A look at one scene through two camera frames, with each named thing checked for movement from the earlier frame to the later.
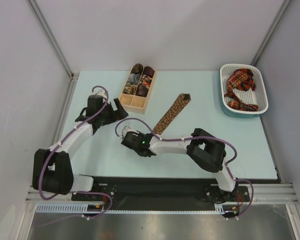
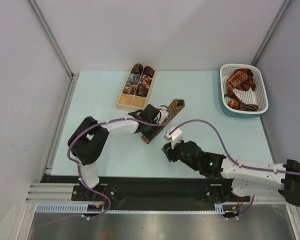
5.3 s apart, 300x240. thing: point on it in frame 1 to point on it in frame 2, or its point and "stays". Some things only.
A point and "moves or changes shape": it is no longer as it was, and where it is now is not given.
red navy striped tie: [246, 85] stays
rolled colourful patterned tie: [146, 80] stays
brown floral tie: [181, 100] moves or changes shape
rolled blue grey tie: [133, 78] stays
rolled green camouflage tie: [129, 88] stays
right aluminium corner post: [279, 17] stays
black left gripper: [117, 115] to [151, 134]
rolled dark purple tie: [142, 90] stays
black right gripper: [142, 151] to [170, 153]
